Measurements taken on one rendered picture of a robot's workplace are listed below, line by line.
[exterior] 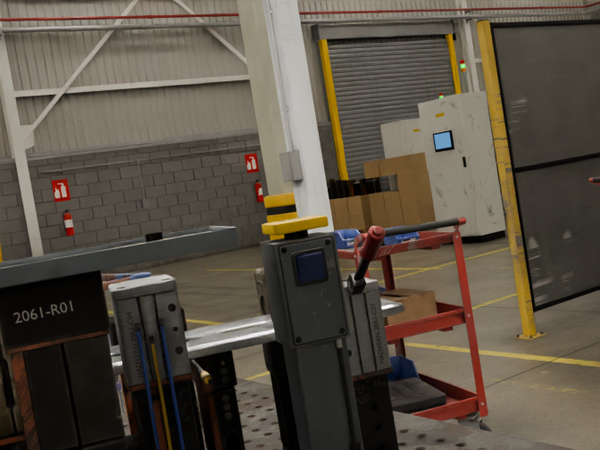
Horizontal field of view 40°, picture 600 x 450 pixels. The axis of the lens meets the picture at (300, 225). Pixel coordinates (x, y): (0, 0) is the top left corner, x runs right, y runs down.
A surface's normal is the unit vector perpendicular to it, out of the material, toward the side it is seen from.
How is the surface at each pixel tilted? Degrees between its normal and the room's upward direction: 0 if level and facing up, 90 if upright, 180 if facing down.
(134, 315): 90
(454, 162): 90
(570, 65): 88
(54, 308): 90
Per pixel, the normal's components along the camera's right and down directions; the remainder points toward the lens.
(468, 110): 0.57, -0.05
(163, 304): 0.27, 0.00
